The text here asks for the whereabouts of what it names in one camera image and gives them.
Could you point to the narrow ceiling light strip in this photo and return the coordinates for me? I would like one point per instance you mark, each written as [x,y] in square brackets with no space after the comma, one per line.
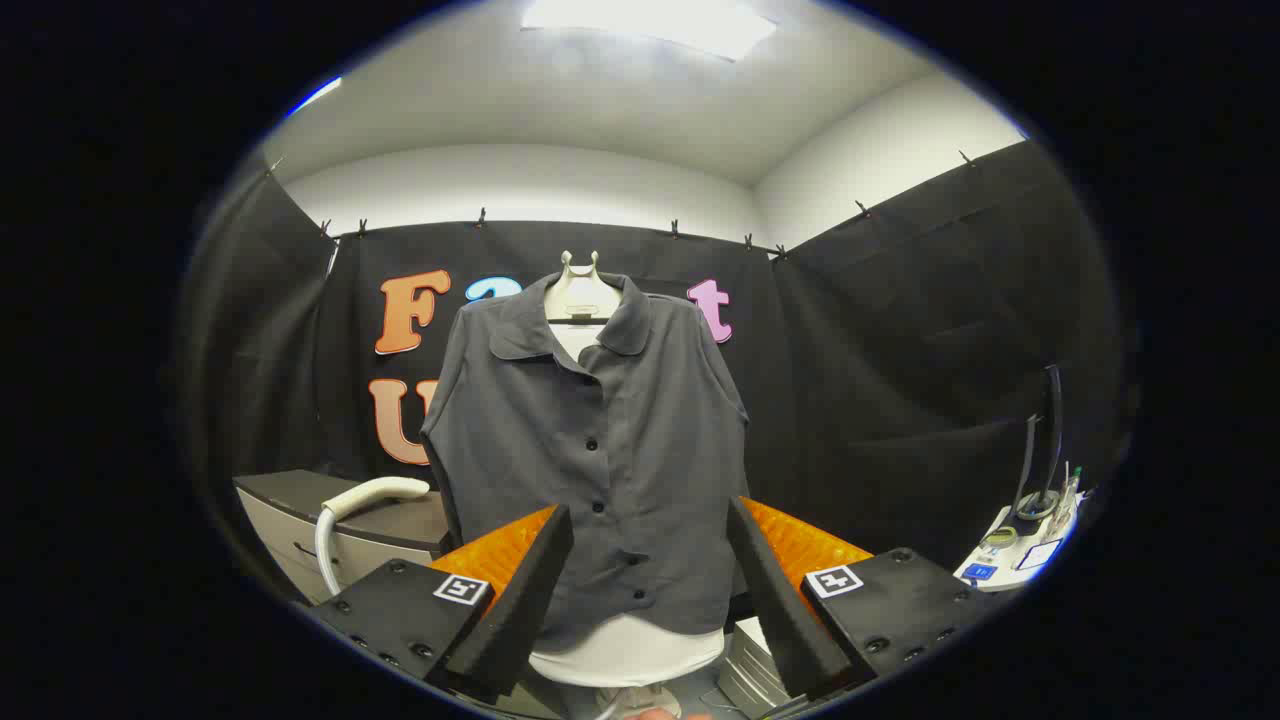
[315,95]

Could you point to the small blue card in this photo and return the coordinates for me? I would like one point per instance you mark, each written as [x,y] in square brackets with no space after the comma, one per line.
[978,572]

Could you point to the white garment steamer head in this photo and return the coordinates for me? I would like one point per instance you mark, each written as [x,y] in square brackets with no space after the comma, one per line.
[375,493]

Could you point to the grey button-up shirt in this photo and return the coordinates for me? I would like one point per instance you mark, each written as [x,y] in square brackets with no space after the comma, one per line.
[640,450]

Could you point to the white drawer cabinet dark top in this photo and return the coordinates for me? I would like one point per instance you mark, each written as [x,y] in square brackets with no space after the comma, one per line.
[300,540]

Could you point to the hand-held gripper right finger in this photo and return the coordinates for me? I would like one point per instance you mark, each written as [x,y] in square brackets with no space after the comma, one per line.
[780,610]

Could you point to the grey ribbed box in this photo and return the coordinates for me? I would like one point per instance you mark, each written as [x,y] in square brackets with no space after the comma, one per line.
[750,670]

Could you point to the large ceiling light panel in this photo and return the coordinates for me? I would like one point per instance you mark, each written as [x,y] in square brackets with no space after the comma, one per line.
[650,22]

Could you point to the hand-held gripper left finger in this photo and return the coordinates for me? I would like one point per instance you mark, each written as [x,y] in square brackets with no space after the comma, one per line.
[530,600]

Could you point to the white mannequin torso form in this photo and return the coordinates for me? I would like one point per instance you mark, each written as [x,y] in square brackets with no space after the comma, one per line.
[580,295]

